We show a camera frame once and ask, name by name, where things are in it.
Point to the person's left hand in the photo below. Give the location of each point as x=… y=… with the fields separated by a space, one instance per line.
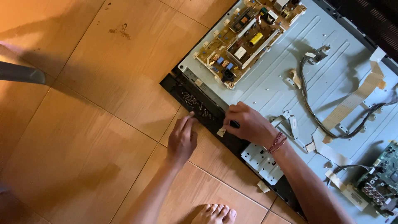
x=181 y=141

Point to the person's right hand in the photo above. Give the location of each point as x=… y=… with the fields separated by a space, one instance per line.
x=252 y=124

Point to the small black part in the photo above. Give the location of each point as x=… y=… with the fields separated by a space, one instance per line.
x=235 y=124

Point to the small beige tape piece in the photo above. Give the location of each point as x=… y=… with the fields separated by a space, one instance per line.
x=221 y=132
x=263 y=186

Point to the pile of small screws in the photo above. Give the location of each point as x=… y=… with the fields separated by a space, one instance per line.
x=194 y=102

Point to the beige tape strip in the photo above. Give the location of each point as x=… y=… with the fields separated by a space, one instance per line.
x=295 y=77

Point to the person's bare foot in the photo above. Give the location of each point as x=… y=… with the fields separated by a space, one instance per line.
x=214 y=214

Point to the tan power supply board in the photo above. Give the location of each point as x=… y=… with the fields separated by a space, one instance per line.
x=245 y=40

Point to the opened television metal chassis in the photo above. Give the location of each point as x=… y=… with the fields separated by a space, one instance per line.
x=329 y=81

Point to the green main circuit board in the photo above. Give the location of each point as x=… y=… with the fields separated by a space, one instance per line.
x=382 y=183

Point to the dark television back cover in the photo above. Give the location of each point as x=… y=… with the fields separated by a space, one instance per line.
x=370 y=21

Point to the grey metal furniture leg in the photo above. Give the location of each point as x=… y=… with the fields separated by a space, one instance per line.
x=21 y=73

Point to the white perforated metal bracket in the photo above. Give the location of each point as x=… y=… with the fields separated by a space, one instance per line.
x=261 y=163

